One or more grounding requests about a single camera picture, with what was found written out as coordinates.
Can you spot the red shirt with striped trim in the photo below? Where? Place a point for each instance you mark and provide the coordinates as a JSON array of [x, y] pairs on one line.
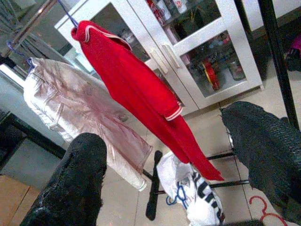
[[131, 82]]

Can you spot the black and chrome clothes rack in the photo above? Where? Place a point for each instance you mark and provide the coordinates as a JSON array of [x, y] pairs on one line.
[[275, 51]]

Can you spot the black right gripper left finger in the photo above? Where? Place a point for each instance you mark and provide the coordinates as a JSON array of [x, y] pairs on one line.
[[70, 183]]

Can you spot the red round tin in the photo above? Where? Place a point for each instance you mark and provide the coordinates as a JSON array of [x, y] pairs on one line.
[[212, 75]]

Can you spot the white printed garment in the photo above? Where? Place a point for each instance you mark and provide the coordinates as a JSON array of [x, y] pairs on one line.
[[171, 171]]

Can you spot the white shiny jacket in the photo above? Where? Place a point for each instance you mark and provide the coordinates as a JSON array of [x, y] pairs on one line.
[[70, 99]]

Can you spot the purple plastic hanger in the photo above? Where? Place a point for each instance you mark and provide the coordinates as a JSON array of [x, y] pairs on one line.
[[68, 14], [29, 62]]

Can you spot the red plastic hanger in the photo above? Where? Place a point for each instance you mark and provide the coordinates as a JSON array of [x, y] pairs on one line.
[[265, 212]]

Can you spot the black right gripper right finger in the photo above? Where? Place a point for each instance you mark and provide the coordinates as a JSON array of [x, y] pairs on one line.
[[265, 150]]

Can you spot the black desk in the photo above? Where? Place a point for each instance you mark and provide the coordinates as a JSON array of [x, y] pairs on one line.
[[14, 136]]

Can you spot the brown cardboard box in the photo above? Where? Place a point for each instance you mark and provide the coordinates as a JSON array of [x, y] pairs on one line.
[[14, 202]]

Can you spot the blue plastic hanger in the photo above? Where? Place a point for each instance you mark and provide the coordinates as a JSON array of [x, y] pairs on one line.
[[179, 191]]

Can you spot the white glass door cabinet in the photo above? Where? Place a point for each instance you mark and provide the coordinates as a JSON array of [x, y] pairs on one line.
[[162, 30]]

